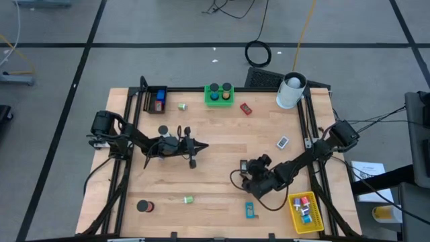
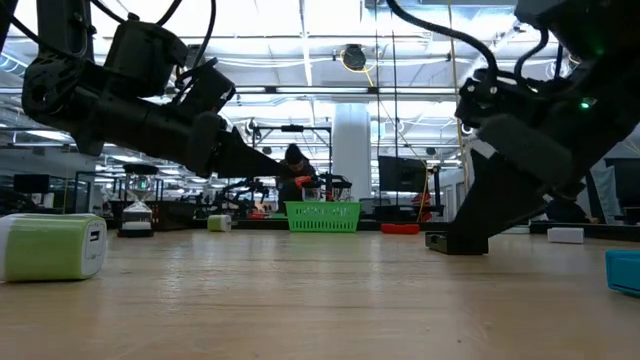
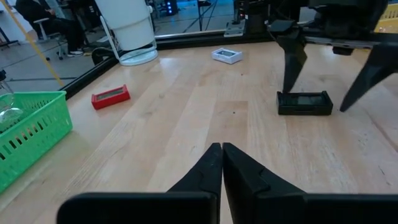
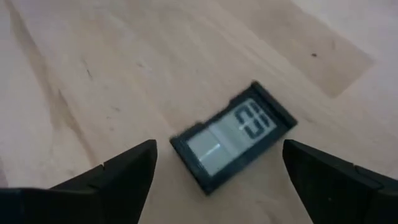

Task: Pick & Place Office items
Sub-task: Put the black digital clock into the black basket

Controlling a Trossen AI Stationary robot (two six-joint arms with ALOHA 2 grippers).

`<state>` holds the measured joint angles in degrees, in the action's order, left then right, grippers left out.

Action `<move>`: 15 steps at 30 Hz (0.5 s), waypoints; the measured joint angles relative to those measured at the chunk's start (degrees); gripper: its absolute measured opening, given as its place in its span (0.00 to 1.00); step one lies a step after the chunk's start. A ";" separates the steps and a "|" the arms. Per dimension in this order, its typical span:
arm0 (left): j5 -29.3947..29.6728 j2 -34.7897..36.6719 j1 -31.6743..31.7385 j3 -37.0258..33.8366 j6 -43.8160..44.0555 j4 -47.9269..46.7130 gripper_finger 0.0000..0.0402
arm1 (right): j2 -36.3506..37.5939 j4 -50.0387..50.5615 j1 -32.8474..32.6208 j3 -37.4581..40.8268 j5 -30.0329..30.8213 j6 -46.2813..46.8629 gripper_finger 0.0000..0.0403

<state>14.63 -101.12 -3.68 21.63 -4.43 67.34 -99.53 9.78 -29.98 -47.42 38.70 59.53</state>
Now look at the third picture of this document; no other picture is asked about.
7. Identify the black cable loop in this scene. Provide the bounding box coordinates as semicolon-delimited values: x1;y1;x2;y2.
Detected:
91;46;118;65

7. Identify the white office chair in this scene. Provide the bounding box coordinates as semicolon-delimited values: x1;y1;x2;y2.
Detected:
32;17;68;62

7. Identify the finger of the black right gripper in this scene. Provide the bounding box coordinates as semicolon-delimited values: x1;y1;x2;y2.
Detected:
267;19;308;94
339;40;398;113

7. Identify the white card case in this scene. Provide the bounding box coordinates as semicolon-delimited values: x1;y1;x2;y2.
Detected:
211;47;243;65

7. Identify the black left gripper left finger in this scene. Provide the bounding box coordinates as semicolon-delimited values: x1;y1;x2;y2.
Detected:
57;142;223;224

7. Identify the yellow plastic basket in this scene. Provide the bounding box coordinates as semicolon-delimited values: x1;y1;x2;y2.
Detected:
374;2;398;34

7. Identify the yellow hanging cable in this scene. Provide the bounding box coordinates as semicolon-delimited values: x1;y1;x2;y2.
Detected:
0;0;65;88

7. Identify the black card case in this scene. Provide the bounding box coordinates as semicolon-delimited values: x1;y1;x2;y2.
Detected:
275;90;334;116

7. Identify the red card case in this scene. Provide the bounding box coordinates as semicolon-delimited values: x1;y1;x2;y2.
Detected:
91;84;131;111

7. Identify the person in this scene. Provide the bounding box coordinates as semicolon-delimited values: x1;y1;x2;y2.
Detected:
14;0;87;57

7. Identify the black table edge rail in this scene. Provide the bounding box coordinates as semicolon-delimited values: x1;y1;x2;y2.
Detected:
58;27;276;100

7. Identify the green plastic basket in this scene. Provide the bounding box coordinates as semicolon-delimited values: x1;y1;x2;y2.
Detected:
0;90;74;194

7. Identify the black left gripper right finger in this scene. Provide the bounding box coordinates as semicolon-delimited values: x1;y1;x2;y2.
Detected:
222;142;398;224

